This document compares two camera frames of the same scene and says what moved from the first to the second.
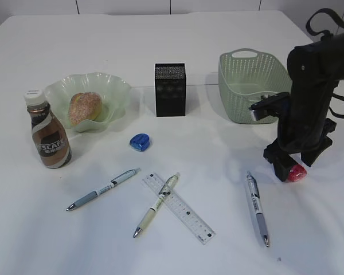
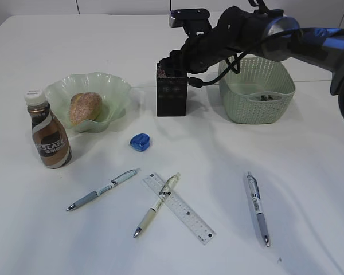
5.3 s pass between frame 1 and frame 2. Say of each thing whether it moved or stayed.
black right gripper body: moved
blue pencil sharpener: stayed
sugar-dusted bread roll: stayed
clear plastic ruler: stayed
